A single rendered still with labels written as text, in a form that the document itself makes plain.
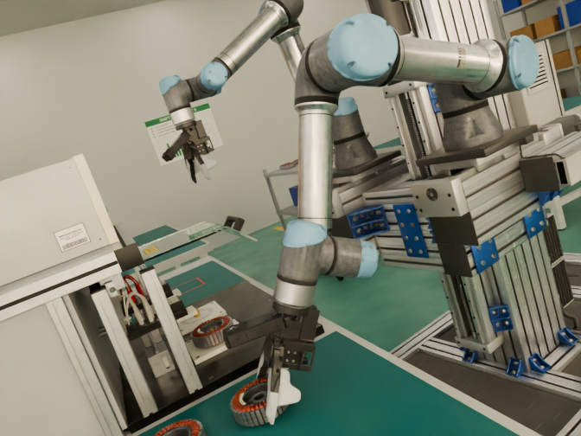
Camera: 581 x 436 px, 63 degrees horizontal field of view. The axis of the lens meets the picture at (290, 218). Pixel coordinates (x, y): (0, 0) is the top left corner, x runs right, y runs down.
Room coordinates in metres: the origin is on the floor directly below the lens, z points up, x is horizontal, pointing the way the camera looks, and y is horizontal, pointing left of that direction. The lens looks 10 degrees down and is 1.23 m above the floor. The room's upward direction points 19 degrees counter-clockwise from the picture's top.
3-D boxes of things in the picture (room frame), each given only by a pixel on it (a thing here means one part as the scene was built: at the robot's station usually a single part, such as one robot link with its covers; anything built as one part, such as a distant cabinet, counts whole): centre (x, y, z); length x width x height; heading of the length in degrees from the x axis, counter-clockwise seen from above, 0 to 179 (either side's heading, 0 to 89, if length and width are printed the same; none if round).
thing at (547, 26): (6.77, -4.35, 1.39); 0.40 x 0.28 x 0.22; 110
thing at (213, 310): (1.40, 0.37, 0.78); 0.15 x 0.15 x 0.01; 20
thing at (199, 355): (1.18, 0.29, 0.78); 0.15 x 0.15 x 0.01; 20
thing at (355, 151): (1.68, -0.29, 1.09); 0.15 x 0.15 x 0.10
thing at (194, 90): (1.64, 0.13, 1.45); 0.11 x 0.11 x 0.08; 21
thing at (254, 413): (0.83, 0.16, 0.77); 0.11 x 0.11 x 0.04
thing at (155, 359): (1.13, 0.42, 0.80); 0.08 x 0.05 x 0.06; 20
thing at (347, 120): (1.69, -0.28, 1.20); 0.13 x 0.12 x 0.14; 21
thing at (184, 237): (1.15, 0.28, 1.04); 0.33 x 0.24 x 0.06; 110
